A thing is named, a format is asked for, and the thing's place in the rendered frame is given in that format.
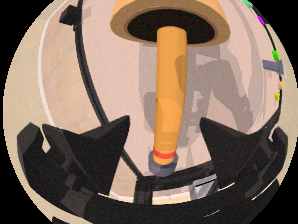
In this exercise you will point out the small tan cylinder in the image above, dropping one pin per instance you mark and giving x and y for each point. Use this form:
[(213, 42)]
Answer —
[(280, 85)]

